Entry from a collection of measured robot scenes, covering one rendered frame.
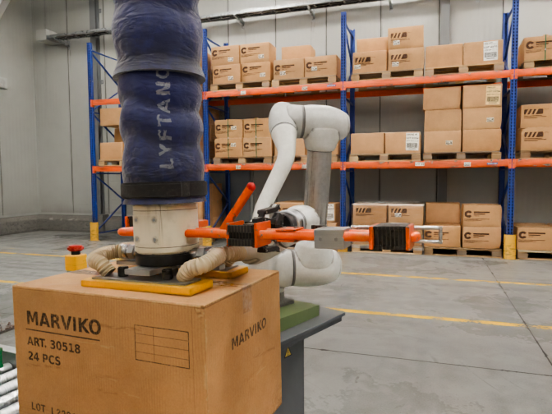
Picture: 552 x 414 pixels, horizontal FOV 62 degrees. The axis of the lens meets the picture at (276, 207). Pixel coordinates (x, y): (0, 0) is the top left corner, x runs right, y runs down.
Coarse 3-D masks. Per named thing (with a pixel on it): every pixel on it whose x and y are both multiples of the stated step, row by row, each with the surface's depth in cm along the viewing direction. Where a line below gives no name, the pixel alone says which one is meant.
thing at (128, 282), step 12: (96, 276) 120; (108, 276) 119; (120, 276) 118; (132, 276) 118; (144, 276) 118; (156, 276) 117; (168, 276) 112; (108, 288) 115; (120, 288) 113; (132, 288) 112; (144, 288) 110; (156, 288) 109; (168, 288) 107; (180, 288) 106; (192, 288) 106; (204, 288) 110
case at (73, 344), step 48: (48, 288) 117; (96, 288) 115; (240, 288) 112; (48, 336) 117; (96, 336) 110; (144, 336) 104; (192, 336) 99; (240, 336) 112; (48, 384) 118; (96, 384) 111; (144, 384) 105; (192, 384) 100; (240, 384) 112
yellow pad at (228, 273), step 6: (234, 264) 130; (210, 270) 125; (216, 270) 125; (222, 270) 125; (228, 270) 125; (234, 270) 124; (240, 270) 127; (246, 270) 130; (198, 276) 127; (204, 276) 126; (210, 276) 125; (216, 276) 124; (222, 276) 123; (228, 276) 122; (234, 276) 124
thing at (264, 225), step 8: (232, 224) 114; (240, 224) 117; (256, 224) 109; (264, 224) 113; (232, 232) 111; (240, 232) 110; (248, 232) 110; (256, 232) 109; (232, 240) 110; (240, 240) 110; (248, 240) 109; (256, 240) 109; (264, 240) 113
